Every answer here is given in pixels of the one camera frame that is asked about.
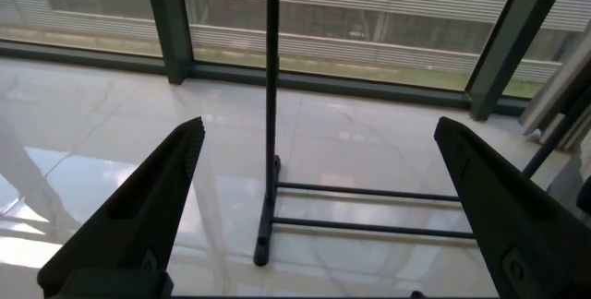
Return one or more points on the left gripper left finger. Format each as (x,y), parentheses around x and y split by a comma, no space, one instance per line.
(134,225)

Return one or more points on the black clothes rack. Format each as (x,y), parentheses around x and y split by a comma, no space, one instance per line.
(272,105)

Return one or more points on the window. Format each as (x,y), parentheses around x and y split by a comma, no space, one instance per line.
(369,13)

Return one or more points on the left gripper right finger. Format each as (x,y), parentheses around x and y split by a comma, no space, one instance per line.
(517,225)

